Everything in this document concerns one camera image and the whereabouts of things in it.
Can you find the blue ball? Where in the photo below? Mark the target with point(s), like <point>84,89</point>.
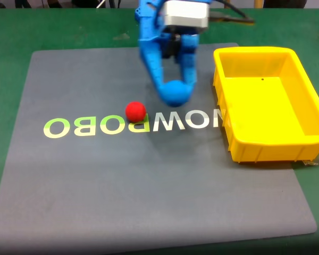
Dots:
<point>175,93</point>

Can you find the red ball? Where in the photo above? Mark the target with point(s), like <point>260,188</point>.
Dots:
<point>135,111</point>

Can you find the yellow plastic bin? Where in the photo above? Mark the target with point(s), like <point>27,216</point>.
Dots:
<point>265,106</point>

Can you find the grey mat with lettering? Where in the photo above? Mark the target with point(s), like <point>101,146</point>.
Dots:
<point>122,172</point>

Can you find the clear tape piece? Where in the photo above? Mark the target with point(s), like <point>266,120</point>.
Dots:
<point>312,162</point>

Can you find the silver camera box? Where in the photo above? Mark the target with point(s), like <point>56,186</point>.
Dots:
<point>187,16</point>

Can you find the yellow post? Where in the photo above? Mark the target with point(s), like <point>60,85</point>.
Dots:
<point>258,3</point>

